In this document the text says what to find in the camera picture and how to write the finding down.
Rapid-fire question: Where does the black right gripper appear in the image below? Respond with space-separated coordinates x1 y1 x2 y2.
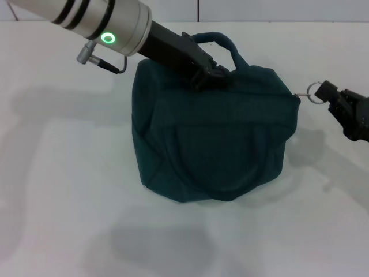
313 80 369 143

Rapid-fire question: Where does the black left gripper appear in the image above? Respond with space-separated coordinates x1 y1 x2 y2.
137 20 232 93

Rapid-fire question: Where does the dark teal fabric lunch bag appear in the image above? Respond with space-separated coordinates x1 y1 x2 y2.
130 31 303 204

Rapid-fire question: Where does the grey cable with metal plug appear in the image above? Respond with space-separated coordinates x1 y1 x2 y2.
76 40 128 75

